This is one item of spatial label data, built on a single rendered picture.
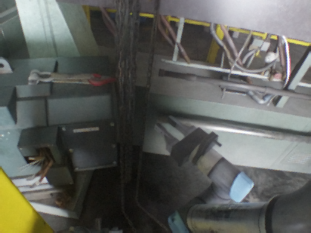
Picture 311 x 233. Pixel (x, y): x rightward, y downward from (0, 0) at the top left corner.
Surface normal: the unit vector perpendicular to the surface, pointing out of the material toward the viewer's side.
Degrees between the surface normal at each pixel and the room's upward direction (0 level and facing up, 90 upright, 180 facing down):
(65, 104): 45
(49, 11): 90
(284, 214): 67
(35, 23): 90
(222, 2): 90
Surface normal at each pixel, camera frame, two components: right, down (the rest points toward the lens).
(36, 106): 0.25, -0.04
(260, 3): -0.11, 0.66
